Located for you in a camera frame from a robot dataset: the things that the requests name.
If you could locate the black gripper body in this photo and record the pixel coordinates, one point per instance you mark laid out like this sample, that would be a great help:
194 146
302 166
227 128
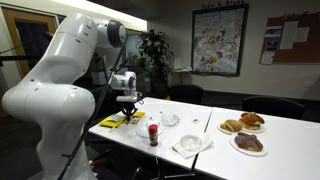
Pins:
128 105

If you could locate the plate with brown bread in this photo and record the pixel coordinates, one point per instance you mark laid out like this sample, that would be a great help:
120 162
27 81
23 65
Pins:
230 126

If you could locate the framed map poster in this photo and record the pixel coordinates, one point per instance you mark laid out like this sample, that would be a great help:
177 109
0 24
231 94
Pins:
217 40

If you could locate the plate with braided bread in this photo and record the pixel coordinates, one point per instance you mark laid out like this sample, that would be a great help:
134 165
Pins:
251 121

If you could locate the black chair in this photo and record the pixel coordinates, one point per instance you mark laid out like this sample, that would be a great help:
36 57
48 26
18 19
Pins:
187 93
275 106

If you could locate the white napkin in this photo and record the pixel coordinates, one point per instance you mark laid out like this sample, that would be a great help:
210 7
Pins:
207 142

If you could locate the plate with chocolate bread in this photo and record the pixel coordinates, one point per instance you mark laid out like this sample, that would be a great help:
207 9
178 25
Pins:
248 144

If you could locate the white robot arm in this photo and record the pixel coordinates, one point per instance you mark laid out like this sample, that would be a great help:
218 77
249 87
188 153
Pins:
48 97

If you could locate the white round plate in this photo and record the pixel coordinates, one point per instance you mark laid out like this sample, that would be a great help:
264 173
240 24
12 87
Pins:
143 131

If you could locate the black chair far right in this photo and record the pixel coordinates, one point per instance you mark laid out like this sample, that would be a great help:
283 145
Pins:
275 106

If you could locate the small clear packet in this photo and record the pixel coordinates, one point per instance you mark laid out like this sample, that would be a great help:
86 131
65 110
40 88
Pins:
196 121

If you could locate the potted green plant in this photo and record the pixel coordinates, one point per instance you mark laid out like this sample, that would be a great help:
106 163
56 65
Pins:
154 46

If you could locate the yellow crayon box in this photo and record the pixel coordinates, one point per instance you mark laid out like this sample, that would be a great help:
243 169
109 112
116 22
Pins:
112 121

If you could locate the clear glass ashtray bowl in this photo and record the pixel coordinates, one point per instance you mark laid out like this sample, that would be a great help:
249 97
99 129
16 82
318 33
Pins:
169 120

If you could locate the red capped spice bottle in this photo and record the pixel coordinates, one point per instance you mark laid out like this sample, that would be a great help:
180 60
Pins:
153 134

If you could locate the yellow sticky note pad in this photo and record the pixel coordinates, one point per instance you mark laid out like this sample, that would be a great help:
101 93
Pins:
139 114

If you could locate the cork bulletin board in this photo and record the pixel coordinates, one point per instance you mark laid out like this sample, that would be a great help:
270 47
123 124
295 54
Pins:
292 39

